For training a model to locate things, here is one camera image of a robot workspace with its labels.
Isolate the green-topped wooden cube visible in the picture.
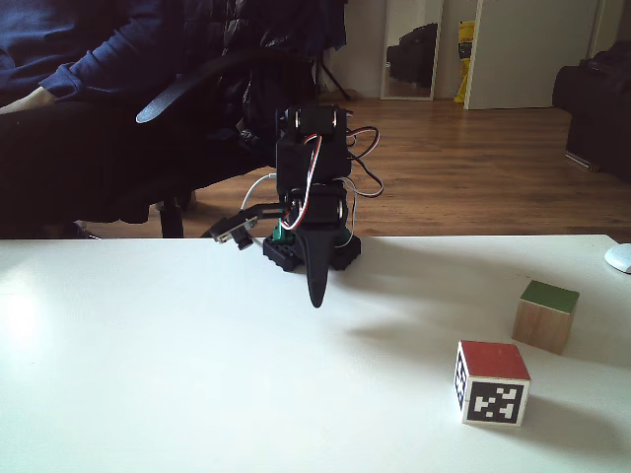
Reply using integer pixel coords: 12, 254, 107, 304
511, 279, 581, 356

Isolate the person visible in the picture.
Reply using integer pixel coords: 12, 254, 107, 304
0, 0, 277, 238

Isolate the black office chair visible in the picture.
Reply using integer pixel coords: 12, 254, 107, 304
73, 48, 346, 240

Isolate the dark jacket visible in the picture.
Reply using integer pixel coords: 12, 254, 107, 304
184, 0, 349, 144

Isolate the white door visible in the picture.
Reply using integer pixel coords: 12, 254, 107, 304
462, 0, 600, 110

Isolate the black webcam on bracket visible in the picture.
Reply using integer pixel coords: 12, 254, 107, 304
211, 199, 292, 252

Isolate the black sofa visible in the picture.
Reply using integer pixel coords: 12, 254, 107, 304
551, 39, 631, 186

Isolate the white computer mouse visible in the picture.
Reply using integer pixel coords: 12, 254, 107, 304
603, 242, 631, 275

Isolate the yellow bag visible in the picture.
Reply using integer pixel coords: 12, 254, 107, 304
454, 20, 477, 103

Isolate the white cable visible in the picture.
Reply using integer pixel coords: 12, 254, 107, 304
241, 171, 278, 213

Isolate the black tripod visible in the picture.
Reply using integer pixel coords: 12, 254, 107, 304
318, 48, 356, 102

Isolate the red-topped cube with tag markers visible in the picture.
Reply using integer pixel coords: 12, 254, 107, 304
452, 339, 532, 427

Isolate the person's hand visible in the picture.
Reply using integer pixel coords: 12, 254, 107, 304
0, 90, 56, 115

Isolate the standing wall mirror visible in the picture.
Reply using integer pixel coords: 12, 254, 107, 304
382, 0, 444, 101

